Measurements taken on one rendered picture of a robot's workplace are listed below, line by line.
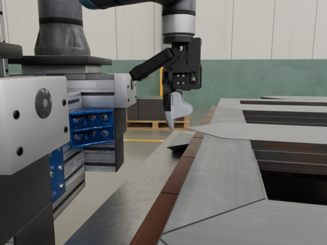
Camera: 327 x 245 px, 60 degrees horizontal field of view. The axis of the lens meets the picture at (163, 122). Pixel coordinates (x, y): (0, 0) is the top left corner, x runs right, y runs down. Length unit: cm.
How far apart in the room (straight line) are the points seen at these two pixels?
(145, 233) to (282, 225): 14
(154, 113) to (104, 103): 420
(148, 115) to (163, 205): 461
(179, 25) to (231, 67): 706
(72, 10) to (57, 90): 49
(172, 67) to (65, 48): 31
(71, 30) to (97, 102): 20
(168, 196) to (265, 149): 24
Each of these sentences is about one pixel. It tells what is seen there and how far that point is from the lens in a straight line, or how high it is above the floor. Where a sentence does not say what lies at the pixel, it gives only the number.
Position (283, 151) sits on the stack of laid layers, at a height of 85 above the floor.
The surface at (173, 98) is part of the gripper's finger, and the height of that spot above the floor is 94.
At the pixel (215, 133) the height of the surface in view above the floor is 87.
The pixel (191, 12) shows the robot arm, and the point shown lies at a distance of 65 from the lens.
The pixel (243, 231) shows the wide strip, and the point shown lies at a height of 87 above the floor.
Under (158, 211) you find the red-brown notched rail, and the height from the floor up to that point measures 83.
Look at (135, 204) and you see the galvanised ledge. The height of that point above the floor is 68.
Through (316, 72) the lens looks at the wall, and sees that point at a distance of 824.
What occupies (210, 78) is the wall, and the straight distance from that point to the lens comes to 762.
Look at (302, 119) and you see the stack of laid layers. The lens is 103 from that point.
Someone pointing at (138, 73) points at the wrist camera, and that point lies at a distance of 67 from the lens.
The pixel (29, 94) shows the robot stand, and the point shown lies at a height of 98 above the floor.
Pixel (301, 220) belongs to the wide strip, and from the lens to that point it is 29.
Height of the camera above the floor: 100
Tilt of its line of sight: 10 degrees down
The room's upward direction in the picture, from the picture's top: straight up
